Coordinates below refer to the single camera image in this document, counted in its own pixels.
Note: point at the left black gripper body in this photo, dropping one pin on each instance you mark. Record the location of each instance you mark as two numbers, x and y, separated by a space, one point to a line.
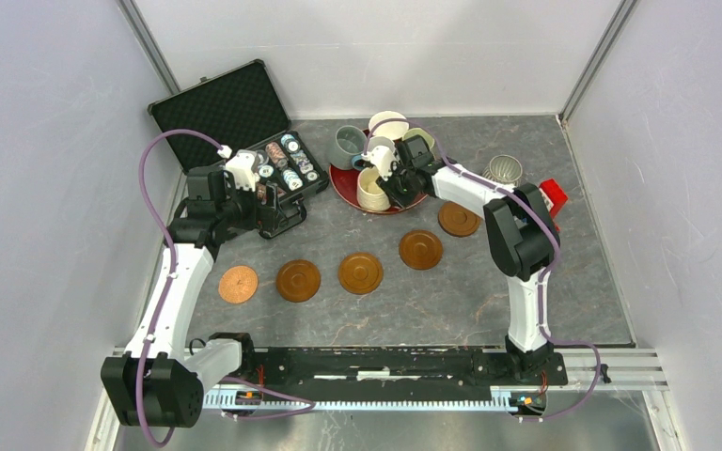
241 210

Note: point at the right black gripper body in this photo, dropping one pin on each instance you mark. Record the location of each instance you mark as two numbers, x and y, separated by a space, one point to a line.
399 186

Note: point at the cream ribbed mug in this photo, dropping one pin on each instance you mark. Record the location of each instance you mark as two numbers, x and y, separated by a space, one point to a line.
369 195

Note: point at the wooden coaster one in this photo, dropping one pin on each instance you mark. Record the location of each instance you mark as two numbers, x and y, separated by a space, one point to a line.
457 221

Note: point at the red round tray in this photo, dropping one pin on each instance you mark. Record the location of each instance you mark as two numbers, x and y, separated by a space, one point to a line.
344 183

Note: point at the wooden coaster two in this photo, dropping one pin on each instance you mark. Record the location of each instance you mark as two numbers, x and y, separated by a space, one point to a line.
420 249

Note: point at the woven cork coaster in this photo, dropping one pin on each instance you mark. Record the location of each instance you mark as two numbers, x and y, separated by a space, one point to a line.
238 284

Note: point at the grey striped cup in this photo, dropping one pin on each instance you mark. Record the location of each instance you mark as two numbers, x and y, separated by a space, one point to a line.
504 169

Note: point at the wooden coaster five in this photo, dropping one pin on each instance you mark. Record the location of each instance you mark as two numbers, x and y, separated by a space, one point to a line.
360 273

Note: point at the wooden coaster three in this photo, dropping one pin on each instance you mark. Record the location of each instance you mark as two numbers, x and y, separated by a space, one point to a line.
298 280

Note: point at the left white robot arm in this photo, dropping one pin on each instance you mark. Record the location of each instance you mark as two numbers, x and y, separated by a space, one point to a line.
154 383

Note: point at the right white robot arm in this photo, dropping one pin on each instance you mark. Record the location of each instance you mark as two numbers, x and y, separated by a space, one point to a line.
521 235

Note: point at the white bowl cup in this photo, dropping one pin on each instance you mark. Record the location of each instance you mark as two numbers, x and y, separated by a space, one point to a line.
390 124

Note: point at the green mug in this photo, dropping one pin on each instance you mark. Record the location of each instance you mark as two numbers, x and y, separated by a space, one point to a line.
428 138

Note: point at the grey mug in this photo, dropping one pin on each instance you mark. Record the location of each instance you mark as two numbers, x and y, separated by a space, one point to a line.
348 142

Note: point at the black foam-lined case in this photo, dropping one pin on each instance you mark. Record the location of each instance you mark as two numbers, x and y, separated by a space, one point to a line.
239 109

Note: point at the red blue toy truck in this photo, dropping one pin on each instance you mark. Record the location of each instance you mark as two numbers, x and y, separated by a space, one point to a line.
547 196

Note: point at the blue handled white mug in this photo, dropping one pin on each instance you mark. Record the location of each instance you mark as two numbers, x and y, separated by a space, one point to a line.
357 162

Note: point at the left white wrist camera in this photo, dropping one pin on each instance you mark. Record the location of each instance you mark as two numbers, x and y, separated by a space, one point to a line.
240 167

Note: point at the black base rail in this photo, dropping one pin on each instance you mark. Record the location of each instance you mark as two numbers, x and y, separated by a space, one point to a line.
373 374

